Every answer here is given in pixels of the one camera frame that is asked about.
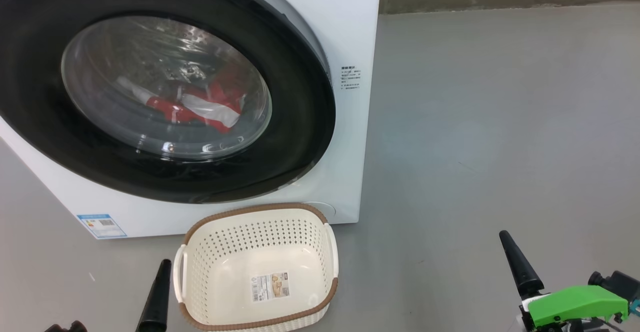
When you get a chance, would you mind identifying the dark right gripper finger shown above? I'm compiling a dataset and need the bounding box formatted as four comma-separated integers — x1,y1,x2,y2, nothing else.
499,230,545,300

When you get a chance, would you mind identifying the round white filter cover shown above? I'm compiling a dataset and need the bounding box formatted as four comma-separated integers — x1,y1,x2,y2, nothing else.
302,201,337,219

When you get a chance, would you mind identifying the black glass washer door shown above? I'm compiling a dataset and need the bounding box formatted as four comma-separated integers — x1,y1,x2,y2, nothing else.
0,0,337,204

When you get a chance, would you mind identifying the white washing machine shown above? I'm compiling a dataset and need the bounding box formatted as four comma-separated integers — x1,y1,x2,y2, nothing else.
0,0,382,240

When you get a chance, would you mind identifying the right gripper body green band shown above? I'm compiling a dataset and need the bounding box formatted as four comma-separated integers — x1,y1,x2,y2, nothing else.
519,285,629,332

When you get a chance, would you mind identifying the red and white garment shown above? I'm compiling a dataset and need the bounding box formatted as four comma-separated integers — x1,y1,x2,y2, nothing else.
116,64,246,134

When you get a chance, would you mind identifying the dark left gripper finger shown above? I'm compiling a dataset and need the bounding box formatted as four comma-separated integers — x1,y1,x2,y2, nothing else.
135,259,172,332

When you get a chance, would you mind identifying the cream basket with brown rim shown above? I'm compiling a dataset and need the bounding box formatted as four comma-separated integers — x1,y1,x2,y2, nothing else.
173,203,340,332

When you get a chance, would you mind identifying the stainless steel washing machine drum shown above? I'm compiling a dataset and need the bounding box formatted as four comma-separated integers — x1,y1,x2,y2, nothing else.
61,16,273,161

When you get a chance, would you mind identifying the blue energy label sticker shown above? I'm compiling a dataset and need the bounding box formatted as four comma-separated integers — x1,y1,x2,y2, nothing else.
76,214,128,240

